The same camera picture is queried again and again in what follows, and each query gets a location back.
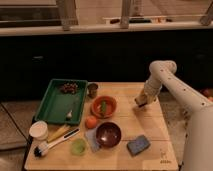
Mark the orange bowl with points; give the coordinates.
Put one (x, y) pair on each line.
(96, 106)

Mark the black whiteboard eraser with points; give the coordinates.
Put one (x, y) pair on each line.
(142, 105)

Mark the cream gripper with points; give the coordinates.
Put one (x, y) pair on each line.
(145, 97)

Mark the orange tangerine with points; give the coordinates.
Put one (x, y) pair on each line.
(91, 122)

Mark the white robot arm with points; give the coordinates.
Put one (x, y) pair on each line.
(198, 148)

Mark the blue sponge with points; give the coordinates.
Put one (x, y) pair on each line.
(138, 145)

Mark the bunch of dark grapes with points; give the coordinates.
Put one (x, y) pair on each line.
(69, 88)

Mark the green plastic tray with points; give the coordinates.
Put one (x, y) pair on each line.
(55, 105)

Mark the blue grey cloth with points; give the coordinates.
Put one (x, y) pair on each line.
(90, 136)

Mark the yellow banana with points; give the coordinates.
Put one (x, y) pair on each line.
(61, 131)

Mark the garlic bulb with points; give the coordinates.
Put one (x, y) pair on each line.
(69, 115)

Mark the green pepper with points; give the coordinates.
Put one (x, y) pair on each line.
(103, 108)

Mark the white round container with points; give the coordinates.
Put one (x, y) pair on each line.
(39, 130)

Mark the dark red bowl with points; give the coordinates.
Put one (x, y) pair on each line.
(108, 135)

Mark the small green cup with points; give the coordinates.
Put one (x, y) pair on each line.
(78, 147)

